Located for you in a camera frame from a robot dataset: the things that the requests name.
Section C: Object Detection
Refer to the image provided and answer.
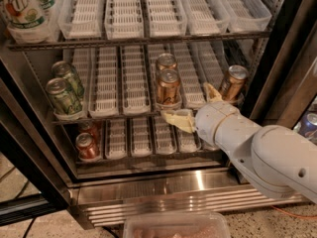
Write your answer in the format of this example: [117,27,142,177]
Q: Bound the blue can right compartment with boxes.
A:
[299,112,317,139]

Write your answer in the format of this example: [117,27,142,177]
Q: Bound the rear red can bottom shelf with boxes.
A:
[78,121,100,142]

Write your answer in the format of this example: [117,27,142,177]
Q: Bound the stainless steel fridge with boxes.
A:
[0,0,316,229]

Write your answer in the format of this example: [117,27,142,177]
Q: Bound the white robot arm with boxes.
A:
[160,94,317,202]

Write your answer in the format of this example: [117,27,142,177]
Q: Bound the red can shelf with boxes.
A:
[75,133,100,162]
[78,121,100,142]

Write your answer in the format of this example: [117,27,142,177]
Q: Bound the front red can bottom shelf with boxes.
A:
[75,133,100,162]

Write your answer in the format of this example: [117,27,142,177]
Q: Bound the orange cable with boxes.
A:
[269,204,317,220]

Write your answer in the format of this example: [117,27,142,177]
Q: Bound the orange can shelf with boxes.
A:
[156,53,177,71]
[157,69,180,107]
[219,65,249,101]

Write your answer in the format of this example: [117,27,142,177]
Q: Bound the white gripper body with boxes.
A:
[195,101,240,145]

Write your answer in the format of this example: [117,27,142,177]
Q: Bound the front green can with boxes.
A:
[46,77,82,115]

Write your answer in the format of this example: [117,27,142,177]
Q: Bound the open fridge door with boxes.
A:
[0,79,69,226]

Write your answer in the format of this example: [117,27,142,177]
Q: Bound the rear green can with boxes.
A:
[52,60,84,99]

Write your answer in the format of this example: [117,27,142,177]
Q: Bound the green can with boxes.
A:
[52,60,84,99]
[46,77,82,115]

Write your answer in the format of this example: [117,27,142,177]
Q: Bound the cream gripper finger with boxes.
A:
[160,109,196,133]
[203,82,222,102]

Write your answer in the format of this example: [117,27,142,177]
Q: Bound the clear plastic container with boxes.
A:
[123,212,231,238]

